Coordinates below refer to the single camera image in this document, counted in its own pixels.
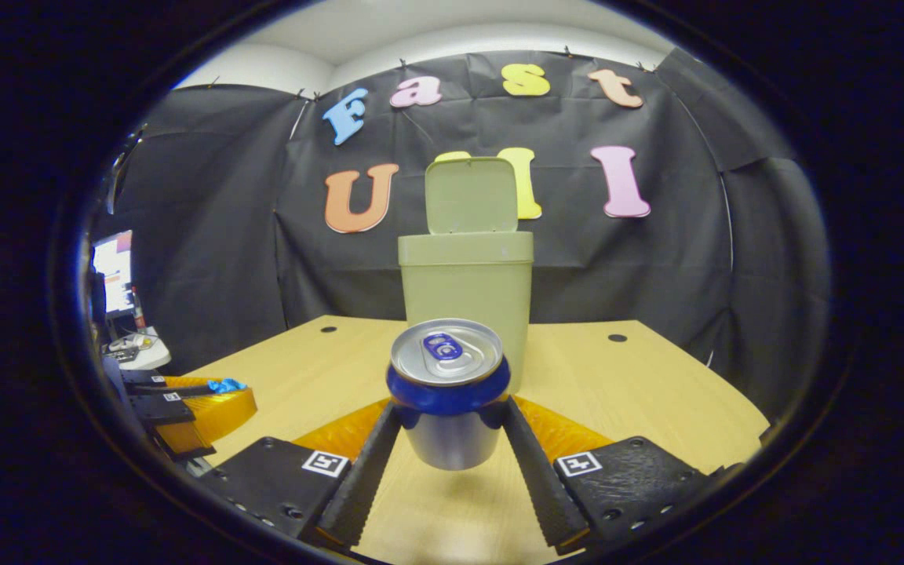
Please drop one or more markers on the wooden desktop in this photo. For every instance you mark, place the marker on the wooden desktop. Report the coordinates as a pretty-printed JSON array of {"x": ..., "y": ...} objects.
[{"x": 640, "y": 392}]

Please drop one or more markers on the blue silver pop can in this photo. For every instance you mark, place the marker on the blue silver pop can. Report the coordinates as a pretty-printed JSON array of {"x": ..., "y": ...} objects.
[{"x": 448, "y": 439}]

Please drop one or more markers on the black backdrop cloth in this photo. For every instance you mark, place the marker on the black backdrop cloth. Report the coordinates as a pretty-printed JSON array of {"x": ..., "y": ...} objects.
[{"x": 617, "y": 275}]

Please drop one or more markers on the blue paper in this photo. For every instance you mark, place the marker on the blue paper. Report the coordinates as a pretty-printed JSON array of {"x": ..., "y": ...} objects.
[{"x": 226, "y": 385}]

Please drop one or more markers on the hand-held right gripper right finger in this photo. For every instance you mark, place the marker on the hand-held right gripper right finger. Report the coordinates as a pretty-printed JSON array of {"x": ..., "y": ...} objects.
[{"x": 542, "y": 486}]

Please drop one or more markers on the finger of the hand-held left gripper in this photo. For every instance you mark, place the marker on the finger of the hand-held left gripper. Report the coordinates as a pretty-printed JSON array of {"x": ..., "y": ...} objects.
[
  {"x": 155, "y": 379},
  {"x": 216, "y": 416}
]

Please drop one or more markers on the green desktop garbage bin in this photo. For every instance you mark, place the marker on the green desktop garbage bin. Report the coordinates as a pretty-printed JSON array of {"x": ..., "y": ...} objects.
[{"x": 468, "y": 275}]

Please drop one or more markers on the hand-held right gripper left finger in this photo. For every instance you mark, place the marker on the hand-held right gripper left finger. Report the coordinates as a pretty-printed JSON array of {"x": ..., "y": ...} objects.
[{"x": 362, "y": 479}]

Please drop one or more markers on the white side table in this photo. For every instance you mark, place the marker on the white side table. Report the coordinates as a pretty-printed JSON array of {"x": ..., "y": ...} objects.
[{"x": 142, "y": 349}]

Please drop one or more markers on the computer monitor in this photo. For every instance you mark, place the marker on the computer monitor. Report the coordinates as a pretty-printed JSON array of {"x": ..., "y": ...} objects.
[{"x": 116, "y": 271}]

